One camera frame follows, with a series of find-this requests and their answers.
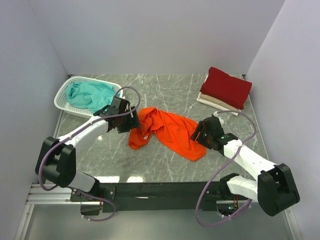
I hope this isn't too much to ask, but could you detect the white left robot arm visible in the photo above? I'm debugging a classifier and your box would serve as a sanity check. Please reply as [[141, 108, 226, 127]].
[[35, 96, 140, 201]]

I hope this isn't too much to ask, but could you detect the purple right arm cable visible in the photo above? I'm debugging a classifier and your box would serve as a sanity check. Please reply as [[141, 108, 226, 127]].
[[195, 110, 258, 227]]

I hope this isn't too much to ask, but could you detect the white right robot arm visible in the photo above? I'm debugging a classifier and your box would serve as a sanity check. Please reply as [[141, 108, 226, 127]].
[[190, 115, 300, 217]]

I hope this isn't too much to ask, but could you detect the orange t shirt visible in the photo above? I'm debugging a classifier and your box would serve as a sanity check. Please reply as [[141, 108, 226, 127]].
[[128, 107, 207, 162]]

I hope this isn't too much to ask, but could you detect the folded dark red t shirt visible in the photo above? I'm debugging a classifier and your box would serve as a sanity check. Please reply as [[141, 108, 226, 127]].
[[200, 67, 253, 110]]

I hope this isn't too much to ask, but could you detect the white plastic laundry basket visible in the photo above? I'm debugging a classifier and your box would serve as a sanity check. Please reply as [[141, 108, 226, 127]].
[[54, 76, 121, 118]]

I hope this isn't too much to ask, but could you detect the teal t shirt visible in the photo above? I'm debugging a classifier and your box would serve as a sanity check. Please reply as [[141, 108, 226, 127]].
[[65, 81, 116, 113]]

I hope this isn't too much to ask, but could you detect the folded beige t shirt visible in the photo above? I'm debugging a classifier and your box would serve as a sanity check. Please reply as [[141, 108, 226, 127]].
[[197, 92, 241, 111]]

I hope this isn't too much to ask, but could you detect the aluminium frame rail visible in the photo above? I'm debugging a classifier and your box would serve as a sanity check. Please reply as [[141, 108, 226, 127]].
[[26, 183, 83, 205]]

